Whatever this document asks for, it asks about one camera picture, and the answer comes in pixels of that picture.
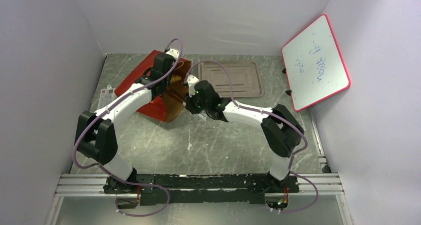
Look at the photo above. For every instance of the metal baking tray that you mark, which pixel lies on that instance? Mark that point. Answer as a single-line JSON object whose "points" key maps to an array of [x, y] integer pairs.
{"points": [[245, 77]]}

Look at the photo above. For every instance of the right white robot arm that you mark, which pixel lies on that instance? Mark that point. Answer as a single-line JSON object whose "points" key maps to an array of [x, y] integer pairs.
{"points": [[281, 130]]}

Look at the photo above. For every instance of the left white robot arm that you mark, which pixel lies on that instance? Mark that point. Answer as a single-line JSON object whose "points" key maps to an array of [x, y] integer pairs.
{"points": [[96, 132]]}

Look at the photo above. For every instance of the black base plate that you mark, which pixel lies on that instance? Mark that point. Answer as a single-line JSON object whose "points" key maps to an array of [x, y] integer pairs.
{"points": [[202, 188]]}

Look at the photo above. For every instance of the clear plastic package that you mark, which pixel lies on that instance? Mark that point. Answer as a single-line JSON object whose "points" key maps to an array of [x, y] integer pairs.
{"points": [[106, 96]]}

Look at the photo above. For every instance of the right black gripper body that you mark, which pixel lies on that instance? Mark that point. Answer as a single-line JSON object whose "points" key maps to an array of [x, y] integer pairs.
{"points": [[192, 106]]}

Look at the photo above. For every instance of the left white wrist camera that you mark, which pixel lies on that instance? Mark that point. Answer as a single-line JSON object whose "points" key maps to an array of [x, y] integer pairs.
{"points": [[173, 52]]}

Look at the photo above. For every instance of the red brown paper bag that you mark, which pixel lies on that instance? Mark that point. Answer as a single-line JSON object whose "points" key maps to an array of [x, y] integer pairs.
{"points": [[166, 107]]}

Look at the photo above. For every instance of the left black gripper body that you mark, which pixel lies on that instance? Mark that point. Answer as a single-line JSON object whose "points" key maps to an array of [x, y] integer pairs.
{"points": [[168, 80]]}

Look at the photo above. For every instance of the metal tongs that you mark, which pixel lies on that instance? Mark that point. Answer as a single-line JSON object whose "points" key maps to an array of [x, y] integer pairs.
{"points": [[202, 115]]}

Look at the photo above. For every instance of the aluminium rail frame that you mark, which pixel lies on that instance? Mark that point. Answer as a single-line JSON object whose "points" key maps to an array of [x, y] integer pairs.
{"points": [[189, 144]]}

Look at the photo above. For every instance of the red framed whiteboard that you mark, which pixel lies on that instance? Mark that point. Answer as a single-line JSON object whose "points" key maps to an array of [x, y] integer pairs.
{"points": [[314, 65]]}

